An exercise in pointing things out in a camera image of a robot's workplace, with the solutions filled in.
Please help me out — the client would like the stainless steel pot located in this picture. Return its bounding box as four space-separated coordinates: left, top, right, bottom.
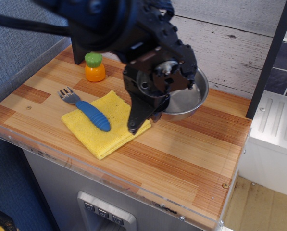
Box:
161 68 209 121

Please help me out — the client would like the blue handled metal fork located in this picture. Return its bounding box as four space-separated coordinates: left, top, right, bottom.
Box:
57 87 111 132

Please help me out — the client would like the yellow black object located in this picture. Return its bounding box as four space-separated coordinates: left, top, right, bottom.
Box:
0 215 18 231

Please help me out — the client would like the dark right post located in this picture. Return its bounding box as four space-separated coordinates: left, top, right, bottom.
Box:
246 0 287 119

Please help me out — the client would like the dark left post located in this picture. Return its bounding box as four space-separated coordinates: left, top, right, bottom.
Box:
72 40 90 65

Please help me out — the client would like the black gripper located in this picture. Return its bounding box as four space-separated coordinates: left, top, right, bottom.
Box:
123 66 170 135

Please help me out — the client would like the orange toy carrot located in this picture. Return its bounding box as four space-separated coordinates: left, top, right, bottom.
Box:
85 52 106 82

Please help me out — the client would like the white ridged appliance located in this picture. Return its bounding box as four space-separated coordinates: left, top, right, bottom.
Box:
239 91 287 195

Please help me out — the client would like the black braided cable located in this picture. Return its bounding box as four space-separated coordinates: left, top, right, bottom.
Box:
0 12 72 37

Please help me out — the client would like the clear acrylic edge guard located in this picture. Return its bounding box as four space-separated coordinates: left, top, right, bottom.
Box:
0 116 251 231

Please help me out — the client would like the yellow folded cloth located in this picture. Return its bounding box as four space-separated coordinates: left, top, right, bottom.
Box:
61 90 151 160

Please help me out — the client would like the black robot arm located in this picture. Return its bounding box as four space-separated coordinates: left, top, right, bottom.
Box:
38 0 197 133

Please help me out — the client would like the silver dispenser panel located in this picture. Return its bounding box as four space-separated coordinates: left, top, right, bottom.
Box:
77 191 137 231

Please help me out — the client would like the dark post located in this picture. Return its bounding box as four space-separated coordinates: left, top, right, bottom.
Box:
72 40 90 65
246 0 287 119

